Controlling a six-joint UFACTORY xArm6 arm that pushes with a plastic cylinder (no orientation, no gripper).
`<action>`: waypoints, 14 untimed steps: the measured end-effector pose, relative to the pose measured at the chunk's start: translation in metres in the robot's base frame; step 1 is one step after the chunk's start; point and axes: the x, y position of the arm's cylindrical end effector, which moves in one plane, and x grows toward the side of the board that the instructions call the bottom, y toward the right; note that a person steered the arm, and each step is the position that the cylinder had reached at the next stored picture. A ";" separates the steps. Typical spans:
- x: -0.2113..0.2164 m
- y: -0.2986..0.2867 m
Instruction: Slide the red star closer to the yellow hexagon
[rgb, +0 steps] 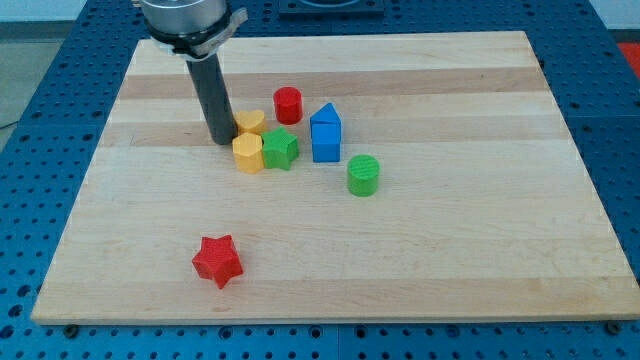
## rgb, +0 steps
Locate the green star block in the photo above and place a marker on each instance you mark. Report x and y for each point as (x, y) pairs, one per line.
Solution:
(280, 148)

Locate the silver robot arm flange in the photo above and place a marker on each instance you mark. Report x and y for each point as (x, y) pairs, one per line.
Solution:
(191, 29)

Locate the wooden board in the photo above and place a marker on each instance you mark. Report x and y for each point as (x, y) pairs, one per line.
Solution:
(485, 211)

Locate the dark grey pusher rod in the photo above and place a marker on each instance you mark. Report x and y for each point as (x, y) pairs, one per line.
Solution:
(211, 90)

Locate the blue cube block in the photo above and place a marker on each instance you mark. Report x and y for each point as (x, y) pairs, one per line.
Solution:
(326, 142)

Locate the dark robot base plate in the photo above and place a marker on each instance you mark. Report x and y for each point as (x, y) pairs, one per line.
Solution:
(288, 8)

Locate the green cylinder block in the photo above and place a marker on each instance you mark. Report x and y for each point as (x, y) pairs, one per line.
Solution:
(363, 175)

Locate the blue triangle block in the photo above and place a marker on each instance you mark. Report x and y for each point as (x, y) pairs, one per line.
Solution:
(327, 114)

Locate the yellow hexagon block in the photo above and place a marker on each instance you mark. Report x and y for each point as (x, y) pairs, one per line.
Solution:
(248, 154)

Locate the yellow heart block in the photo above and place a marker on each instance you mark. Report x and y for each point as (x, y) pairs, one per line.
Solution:
(253, 121)

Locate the red cylinder block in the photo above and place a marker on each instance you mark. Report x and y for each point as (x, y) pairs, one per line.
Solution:
(288, 105)

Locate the red star block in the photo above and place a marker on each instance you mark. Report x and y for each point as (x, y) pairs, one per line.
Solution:
(218, 260)

